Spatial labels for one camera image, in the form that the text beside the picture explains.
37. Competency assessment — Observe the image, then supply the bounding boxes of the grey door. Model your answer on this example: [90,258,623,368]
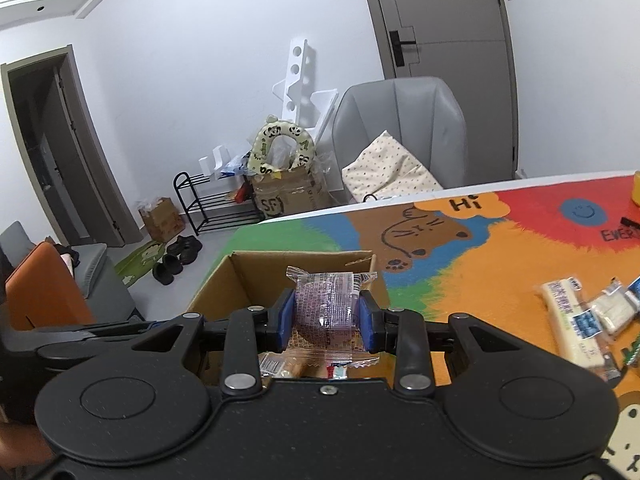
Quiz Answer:
[357,0,519,182]

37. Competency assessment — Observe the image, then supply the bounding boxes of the grey upholstered chair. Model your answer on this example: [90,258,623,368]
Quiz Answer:
[332,76,468,204]

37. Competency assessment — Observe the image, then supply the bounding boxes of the white cake packet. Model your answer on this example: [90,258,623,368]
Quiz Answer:
[585,277,640,336]

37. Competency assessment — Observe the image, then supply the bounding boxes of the dark brown door frame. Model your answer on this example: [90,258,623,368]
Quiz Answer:
[0,45,127,248]

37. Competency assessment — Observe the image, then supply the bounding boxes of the person's left forearm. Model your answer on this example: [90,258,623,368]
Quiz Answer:
[0,420,52,467]

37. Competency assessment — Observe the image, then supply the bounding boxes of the green floor mat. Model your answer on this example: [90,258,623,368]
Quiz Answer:
[115,240,169,288]

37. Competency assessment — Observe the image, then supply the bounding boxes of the small brown snack packet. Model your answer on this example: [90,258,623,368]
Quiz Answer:
[259,352,303,380]

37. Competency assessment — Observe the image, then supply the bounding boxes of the panda print neck pillow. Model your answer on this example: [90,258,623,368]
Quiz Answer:
[248,115,317,177]

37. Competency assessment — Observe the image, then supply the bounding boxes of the brown cardboard box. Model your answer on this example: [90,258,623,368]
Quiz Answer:
[185,250,391,386]

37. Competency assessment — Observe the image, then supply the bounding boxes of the grey sofa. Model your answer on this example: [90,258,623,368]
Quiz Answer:
[0,220,146,332]

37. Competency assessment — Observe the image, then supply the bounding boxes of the black door handle lock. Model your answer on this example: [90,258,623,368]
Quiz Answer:
[389,25,418,67]

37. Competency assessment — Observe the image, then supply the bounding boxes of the white perforated rack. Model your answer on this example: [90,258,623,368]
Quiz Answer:
[271,36,340,136]

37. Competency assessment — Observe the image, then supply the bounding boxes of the colourful cat printed table mat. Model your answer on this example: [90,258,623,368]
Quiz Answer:
[220,172,640,480]

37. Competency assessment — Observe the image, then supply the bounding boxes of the purple cake packet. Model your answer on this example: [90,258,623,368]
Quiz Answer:
[286,266,379,368]

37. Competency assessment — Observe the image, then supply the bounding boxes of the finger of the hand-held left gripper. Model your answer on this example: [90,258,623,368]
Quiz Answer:
[35,321,201,361]

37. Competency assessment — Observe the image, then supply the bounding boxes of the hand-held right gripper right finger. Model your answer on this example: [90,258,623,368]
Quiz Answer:
[359,290,525,392]

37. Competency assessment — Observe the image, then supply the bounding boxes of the white plastic holder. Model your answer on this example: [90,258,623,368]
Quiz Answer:
[198,144,236,177]

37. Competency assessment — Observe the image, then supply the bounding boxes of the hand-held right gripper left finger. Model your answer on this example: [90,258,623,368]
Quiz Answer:
[129,290,297,392]

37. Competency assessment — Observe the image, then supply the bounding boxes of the black metal shoe rack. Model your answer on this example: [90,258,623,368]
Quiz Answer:
[173,171,263,236]

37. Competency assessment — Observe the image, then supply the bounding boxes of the cream dotted cushion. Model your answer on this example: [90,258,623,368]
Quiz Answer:
[341,130,443,204]

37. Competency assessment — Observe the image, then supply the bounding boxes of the brown paper bag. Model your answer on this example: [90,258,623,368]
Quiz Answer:
[139,196,186,243]

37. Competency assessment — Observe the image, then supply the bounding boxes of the white bar pack blue label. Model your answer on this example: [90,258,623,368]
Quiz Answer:
[532,275,609,369]

